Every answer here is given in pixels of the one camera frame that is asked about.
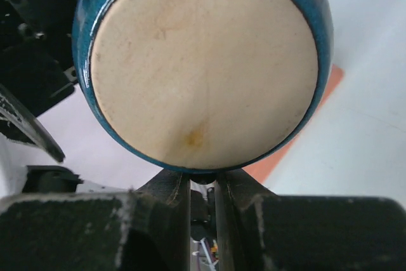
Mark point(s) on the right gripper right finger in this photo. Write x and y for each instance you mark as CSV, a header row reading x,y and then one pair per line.
x,y
260,230

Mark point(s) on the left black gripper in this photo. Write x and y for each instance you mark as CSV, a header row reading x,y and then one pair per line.
x,y
36,64

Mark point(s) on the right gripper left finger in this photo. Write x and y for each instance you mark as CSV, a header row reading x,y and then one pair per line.
x,y
143,229

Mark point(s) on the blue mug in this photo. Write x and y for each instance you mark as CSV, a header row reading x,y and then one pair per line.
x,y
203,86

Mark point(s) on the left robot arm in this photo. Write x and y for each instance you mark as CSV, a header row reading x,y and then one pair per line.
x,y
26,168

